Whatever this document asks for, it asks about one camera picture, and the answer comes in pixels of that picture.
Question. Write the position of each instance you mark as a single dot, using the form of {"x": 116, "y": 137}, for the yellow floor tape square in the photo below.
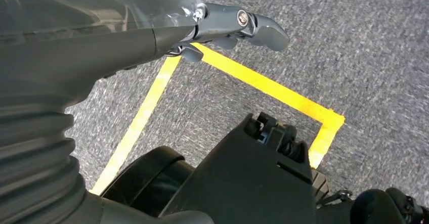
{"x": 268, "y": 85}

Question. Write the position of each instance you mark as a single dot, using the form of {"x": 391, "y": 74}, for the black right robot leg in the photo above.
{"x": 375, "y": 209}

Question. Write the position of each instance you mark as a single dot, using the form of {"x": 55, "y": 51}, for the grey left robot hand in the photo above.
{"x": 100, "y": 31}

